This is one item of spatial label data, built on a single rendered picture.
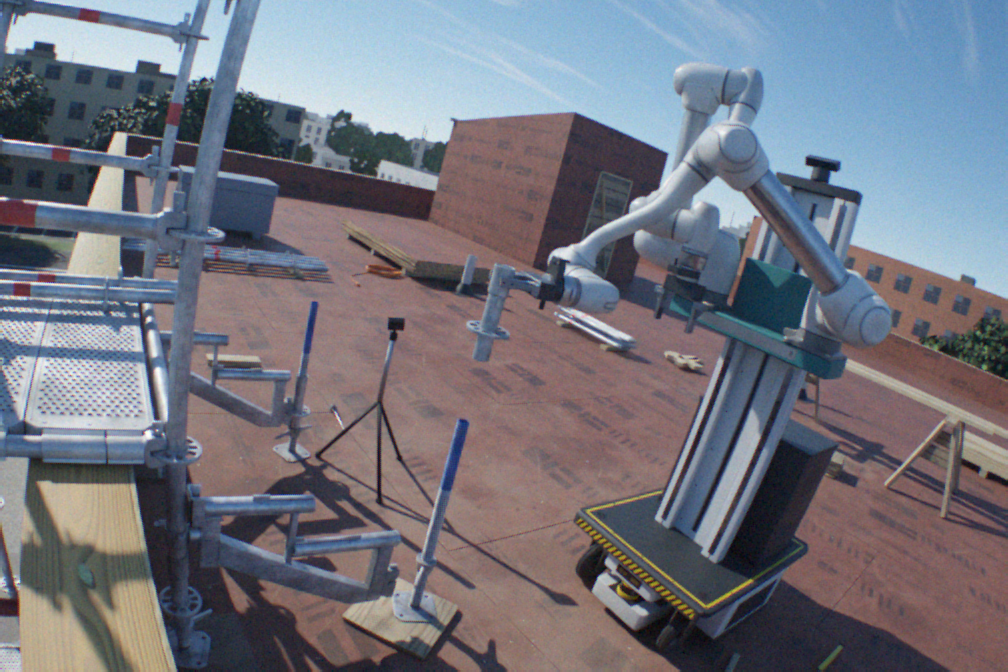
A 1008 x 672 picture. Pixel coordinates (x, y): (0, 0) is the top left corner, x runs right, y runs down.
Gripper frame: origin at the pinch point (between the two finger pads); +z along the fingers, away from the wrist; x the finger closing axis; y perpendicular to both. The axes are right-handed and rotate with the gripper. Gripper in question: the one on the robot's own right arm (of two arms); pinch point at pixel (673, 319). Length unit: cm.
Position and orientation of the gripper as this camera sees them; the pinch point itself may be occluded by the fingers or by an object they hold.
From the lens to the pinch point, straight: 184.1
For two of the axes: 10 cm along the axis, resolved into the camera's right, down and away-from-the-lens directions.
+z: -2.6, 9.5, 1.9
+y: 7.9, 0.9, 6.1
